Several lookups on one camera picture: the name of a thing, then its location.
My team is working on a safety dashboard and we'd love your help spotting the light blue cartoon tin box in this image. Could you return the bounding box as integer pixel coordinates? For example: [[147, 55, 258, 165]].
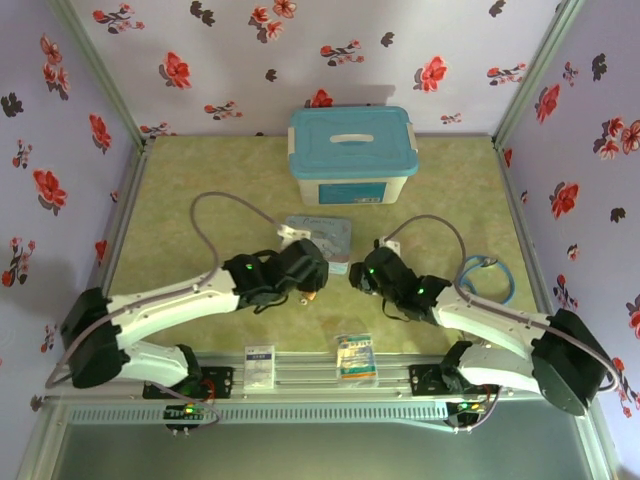
[[282, 214, 353, 276]]

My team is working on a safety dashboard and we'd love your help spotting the blue green printed packet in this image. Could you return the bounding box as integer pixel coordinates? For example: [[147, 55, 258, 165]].
[[334, 333, 380, 389]]

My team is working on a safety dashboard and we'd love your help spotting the white packet with blue label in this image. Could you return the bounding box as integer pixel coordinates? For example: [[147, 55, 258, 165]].
[[243, 343, 278, 391]]

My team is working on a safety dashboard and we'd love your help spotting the blue lid plastic storage box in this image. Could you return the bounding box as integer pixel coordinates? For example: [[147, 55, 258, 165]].
[[287, 104, 420, 206]]

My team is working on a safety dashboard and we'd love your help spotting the grey glossy metal panel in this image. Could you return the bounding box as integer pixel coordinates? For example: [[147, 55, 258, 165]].
[[19, 399, 624, 480]]

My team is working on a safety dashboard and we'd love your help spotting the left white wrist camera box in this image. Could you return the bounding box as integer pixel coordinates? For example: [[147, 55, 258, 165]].
[[276, 223, 312, 246]]

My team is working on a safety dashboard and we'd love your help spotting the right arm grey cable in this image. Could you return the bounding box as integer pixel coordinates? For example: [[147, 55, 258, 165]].
[[384, 214, 619, 434]]

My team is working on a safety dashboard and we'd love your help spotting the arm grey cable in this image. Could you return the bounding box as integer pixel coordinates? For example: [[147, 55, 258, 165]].
[[384, 214, 619, 434], [44, 192, 286, 431]]

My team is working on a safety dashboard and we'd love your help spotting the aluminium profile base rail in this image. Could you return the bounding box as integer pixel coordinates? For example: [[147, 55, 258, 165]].
[[49, 349, 596, 401]]

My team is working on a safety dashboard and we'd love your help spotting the left arm grey cable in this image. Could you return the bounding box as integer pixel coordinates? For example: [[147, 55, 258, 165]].
[[44, 192, 286, 431]]

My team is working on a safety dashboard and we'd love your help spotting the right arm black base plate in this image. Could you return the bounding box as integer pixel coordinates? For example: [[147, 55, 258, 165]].
[[408, 363, 501, 399]]

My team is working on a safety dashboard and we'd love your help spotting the blue coiled cable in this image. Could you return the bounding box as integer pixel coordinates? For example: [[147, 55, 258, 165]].
[[457, 255, 516, 306]]

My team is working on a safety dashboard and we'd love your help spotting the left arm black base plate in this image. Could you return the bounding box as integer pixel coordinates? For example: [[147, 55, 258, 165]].
[[143, 366, 235, 400]]

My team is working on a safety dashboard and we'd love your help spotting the grey slotted cable duct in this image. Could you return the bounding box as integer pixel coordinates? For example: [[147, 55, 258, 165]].
[[67, 403, 449, 424]]

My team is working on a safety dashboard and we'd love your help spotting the aluminium table side rail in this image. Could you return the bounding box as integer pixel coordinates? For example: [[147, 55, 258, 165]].
[[492, 137, 586, 359], [74, 139, 156, 364]]

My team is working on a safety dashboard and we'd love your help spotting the aluminium frame post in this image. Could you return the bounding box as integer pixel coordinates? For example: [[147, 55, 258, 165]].
[[47, 0, 156, 151], [492, 0, 586, 151]]

